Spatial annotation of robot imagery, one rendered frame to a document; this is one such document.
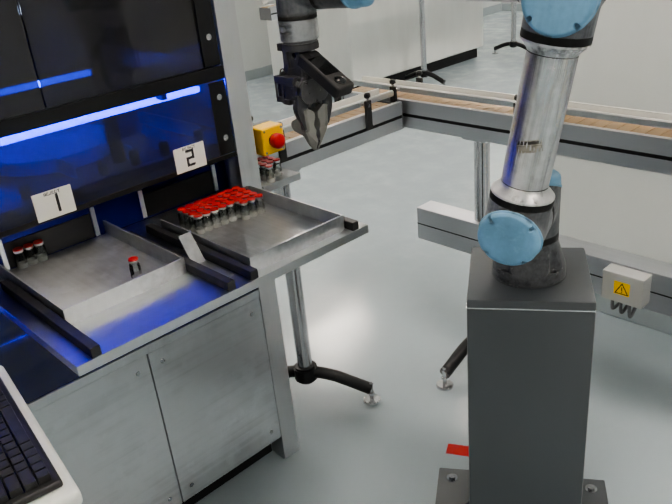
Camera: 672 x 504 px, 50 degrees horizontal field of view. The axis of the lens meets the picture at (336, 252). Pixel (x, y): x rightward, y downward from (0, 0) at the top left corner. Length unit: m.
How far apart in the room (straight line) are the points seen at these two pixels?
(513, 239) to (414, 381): 1.33
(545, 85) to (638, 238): 1.63
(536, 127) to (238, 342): 1.07
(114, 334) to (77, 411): 0.50
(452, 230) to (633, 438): 0.85
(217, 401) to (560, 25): 1.33
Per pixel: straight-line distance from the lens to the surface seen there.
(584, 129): 2.07
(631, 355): 2.78
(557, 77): 1.25
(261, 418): 2.18
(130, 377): 1.85
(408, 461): 2.28
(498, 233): 1.33
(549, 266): 1.53
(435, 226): 2.52
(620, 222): 2.84
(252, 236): 1.61
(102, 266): 1.61
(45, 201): 1.61
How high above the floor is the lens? 1.53
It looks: 26 degrees down
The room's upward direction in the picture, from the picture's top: 6 degrees counter-clockwise
